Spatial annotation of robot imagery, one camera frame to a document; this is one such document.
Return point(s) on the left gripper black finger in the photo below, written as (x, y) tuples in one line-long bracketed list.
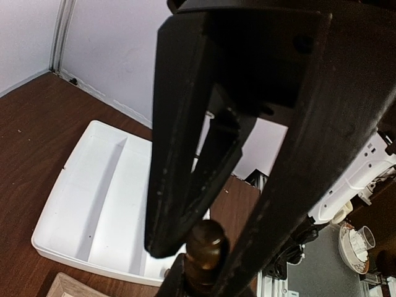
[(174, 283)]

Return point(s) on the right aluminium frame post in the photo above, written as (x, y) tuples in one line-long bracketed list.
[(63, 21)]

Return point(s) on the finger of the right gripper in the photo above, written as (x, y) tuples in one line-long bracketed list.
[(200, 124), (326, 132)]

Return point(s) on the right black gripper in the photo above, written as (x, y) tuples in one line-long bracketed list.
[(272, 42)]

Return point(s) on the wooden chess board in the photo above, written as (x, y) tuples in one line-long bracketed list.
[(66, 286)]

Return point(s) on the background clutter bowl and cup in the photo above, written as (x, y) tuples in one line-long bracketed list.
[(353, 246)]

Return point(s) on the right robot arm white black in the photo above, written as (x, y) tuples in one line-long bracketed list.
[(355, 176)]

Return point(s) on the white plastic compartment tray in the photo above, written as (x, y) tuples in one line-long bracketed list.
[(94, 217)]

